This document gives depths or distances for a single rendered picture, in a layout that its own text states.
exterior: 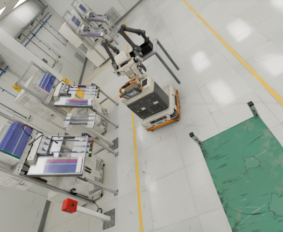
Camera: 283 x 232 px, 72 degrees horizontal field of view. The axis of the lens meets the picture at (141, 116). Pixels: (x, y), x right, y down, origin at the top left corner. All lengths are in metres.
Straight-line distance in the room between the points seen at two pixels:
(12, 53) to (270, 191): 5.73
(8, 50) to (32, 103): 2.19
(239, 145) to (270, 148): 0.18
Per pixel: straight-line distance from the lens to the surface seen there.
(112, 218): 3.21
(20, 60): 5.98
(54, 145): 3.28
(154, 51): 3.31
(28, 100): 4.07
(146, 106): 2.95
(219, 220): 2.35
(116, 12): 9.89
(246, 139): 1.44
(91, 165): 3.55
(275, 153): 1.36
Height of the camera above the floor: 2.17
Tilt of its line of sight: 35 degrees down
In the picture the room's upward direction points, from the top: 49 degrees counter-clockwise
